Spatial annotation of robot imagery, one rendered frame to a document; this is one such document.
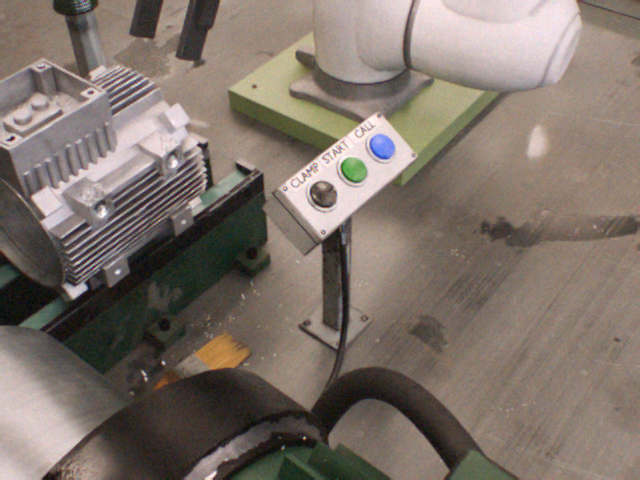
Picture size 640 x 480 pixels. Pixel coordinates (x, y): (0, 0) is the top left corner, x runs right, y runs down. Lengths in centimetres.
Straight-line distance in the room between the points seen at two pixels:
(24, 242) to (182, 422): 72
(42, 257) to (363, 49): 56
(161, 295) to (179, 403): 73
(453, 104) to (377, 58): 18
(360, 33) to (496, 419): 59
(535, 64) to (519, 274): 28
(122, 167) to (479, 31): 54
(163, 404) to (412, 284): 82
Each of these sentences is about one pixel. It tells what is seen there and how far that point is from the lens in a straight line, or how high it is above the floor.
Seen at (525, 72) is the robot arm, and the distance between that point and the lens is 120.
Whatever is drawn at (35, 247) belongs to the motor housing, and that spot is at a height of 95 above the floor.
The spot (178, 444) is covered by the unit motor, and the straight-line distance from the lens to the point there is 31.
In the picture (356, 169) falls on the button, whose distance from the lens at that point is 87.
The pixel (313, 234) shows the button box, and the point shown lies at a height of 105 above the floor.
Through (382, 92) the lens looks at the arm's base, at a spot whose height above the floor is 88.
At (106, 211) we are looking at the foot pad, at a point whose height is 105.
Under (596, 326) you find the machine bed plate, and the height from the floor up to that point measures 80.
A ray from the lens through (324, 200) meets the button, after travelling 84.
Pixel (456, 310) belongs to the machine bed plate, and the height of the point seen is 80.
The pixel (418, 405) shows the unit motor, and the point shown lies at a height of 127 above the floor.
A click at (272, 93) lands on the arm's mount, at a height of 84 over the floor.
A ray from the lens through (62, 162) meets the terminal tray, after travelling 87.
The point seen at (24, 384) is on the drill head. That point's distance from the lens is 62.
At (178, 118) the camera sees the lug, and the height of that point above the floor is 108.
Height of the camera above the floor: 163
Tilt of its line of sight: 44 degrees down
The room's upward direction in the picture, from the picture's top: 1 degrees counter-clockwise
